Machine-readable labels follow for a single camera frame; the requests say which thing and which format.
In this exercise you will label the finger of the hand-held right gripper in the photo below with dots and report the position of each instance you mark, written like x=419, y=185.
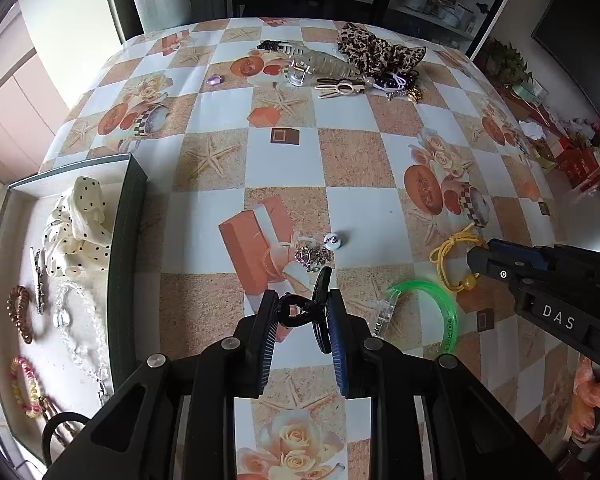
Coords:
x=525, y=254
x=495, y=267

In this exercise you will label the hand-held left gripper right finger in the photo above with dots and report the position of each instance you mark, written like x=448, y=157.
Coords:
x=337, y=340

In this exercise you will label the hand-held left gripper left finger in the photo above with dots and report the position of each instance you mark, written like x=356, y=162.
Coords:
x=267, y=340

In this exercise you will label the black claw clip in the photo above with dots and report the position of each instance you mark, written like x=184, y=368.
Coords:
x=300, y=310

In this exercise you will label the cream polka dot scrunchie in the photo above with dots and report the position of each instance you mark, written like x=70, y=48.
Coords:
x=80, y=230

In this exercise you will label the flower barrette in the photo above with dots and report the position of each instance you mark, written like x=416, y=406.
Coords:
x=39, y=280

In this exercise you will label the grey cardboard box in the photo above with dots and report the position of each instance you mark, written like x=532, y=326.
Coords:
x=25, y=220

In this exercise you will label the person's right hand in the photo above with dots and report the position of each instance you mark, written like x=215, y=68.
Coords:
x=592, y=395

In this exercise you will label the green plastic bangle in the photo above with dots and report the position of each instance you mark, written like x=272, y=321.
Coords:
x=430, y=287

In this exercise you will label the silver charm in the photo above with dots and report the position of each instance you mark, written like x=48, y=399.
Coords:
x=310, y=257

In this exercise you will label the white round bead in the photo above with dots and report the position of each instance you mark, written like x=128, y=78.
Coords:
x=334, y=241

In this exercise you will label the pile of colourful gift boxes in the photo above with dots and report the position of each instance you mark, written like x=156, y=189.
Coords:
x=575, y=155

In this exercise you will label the gold charm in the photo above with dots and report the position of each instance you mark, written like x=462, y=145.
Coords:
x=414, y=93

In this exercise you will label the green potted plant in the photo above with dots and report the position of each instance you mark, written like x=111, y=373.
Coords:
x=507, y=62

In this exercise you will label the black television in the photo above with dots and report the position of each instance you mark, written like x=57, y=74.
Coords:
x=580, y=35

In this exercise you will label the cream hair clip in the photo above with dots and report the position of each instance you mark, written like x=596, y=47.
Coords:
x=340, y=87

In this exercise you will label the leopard print bow scrunchie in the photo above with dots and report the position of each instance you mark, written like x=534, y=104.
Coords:
x=375, y=50

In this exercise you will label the purple gem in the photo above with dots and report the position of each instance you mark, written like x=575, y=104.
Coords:
x=214, y=79

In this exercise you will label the clear claw clip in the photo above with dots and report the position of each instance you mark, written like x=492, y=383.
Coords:
x=325, y=62

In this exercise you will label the glass door cabinet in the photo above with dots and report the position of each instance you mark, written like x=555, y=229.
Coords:
x=430, y=0

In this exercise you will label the black comb clip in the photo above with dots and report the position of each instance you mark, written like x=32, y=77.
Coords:
x=270, y=46

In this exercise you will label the white cabinet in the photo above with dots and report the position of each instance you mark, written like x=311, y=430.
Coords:
x=10, y=125

